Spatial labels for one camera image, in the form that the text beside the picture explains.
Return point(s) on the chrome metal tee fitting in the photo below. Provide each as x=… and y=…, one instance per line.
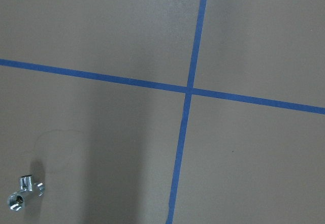
x=28, y=190

